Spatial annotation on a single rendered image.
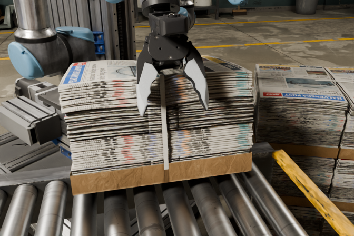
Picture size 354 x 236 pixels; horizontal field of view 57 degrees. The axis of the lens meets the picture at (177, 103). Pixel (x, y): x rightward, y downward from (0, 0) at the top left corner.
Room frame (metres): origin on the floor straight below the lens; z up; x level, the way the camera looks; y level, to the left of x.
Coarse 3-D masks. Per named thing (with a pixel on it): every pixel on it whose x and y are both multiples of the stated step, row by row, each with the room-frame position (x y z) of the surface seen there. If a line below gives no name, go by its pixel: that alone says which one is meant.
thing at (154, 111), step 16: (176, 80) 0.59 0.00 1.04; (160, 96) 0.57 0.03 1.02; (176, 96) 0.58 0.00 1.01; (160, 112) 0.57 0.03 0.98; (176, 112) 0.58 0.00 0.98; (160, 128) 0.56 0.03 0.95; (176, 128) 0.57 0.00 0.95; (160, 144) 0.56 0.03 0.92; (176, 144) 0.57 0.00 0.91; (160, 160) 0.55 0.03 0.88; (176, 160) 0.56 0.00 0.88
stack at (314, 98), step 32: (256, 64) 1.36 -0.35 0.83; (256, 96) 1.21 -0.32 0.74; (288, 96) 1.01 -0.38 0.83; (320, 96) 1.01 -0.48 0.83; (352, 96) 1.01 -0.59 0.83; (256, 128) 1.04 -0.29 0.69; (288, 128) 1.00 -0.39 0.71; (320, 128) 0.98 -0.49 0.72; (352, 128) 0.97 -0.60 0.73; (320, 160) 0.98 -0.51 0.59; (352, 160) 0.97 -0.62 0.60; (288, 192) 0.99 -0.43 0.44; (352, 192) 0.96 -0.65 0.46; (320, 224) 1.00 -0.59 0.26
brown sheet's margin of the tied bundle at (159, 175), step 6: (174, 162) 0.55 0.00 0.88; (180, 162) 0.56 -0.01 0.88; (156, 168) 0.55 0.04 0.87; (162, 168) 0.55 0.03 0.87; (174, 168) 0.55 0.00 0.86; (180, 168) 0.55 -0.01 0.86; (156, 174) 0.54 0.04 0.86; (162, 174) 0.54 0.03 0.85; (168, 174) 0.55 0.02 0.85; (174, 174) 0.55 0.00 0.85; (180, 174) 0.55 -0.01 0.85; (156, 180) 0.54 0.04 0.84; (162, 180) 0.54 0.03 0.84; (168, 180) 0.55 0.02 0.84; (174, 180) 0.55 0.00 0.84; (180, 180) 0.55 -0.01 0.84
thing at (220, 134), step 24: (216, 72) 0.60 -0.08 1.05; (240, 72) 0.61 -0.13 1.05; (192, 96) 0.58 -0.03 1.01; (216, 96) 0.59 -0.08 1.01; (240, 96) 0.61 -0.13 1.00; (192, 120) 0.58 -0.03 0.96; (216, 120) 0.59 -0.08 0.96; (240, 120) 0.60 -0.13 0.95; (192, 144) 0.57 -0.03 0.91; (216, 144) 0.59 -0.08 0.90; (240, 144) 0.59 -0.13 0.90
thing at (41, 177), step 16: (256, 144) 0.75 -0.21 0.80; (256, 160) 0.70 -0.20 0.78; (272, 160) 0.71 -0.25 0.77; (0, 176) 0.61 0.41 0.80; (16, 176) 0.61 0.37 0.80; (32, 176) 0.61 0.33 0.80; (48, 176) 0.61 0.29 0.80; (64, 176) 0.61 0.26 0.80; (128, 192) 0.63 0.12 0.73; (160, 192) 0.65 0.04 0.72; (0, 224) 0.57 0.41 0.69
